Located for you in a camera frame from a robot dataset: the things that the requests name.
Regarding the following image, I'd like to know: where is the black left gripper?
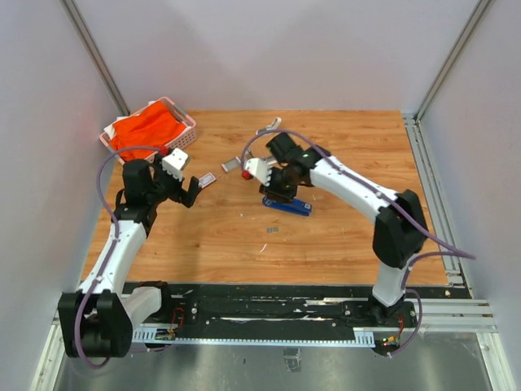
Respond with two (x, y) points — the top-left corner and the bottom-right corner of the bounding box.
(147, 153), (202, 208)

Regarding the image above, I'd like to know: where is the grey white stapler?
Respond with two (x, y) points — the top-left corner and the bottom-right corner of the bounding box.
(244, 148), (269, 160)

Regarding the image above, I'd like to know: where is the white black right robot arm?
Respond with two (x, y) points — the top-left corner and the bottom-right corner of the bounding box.
(243, 133), (428, 326)

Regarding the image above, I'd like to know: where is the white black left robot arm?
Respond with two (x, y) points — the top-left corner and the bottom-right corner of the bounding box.
(58, 148), (201, 368)

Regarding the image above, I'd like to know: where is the orange cloth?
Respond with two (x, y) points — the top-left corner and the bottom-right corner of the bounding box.
(104, 100), (186, 150)

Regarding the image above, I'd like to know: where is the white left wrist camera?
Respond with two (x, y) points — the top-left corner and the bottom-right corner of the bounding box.
(161, 148), (190, 181)

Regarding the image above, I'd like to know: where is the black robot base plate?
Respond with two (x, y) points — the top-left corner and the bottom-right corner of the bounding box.
(121, 280), (436, 340)

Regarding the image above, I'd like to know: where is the right aluminium frame post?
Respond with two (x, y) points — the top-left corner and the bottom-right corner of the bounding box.
(414, 0), (497, 121)

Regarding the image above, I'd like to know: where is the aluminium frame post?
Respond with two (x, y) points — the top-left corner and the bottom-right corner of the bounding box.
(59, 0), (130, 115)
(414, 0), (497, 121)

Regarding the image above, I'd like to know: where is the grey slotted cable duct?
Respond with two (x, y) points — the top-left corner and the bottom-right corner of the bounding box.
(132, 326), (376, 348)

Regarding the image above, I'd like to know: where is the left aluminium frame post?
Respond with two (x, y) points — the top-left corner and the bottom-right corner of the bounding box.
(59, 0), (130, 115)

